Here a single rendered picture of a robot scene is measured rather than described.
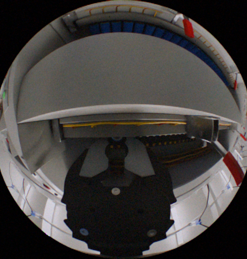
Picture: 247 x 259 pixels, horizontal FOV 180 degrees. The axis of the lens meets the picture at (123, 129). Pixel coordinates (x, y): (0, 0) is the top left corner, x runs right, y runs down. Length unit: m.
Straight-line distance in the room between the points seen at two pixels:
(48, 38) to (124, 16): 0.11
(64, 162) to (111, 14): 0.25
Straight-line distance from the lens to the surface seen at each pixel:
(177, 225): 2.29
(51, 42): 0.15
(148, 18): 0.18
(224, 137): 0.54
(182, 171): 0.31
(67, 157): 0.15
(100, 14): 0.17
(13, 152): 0.19
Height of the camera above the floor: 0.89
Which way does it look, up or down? 27 degrees up
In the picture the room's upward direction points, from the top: 179 degrees clockwise
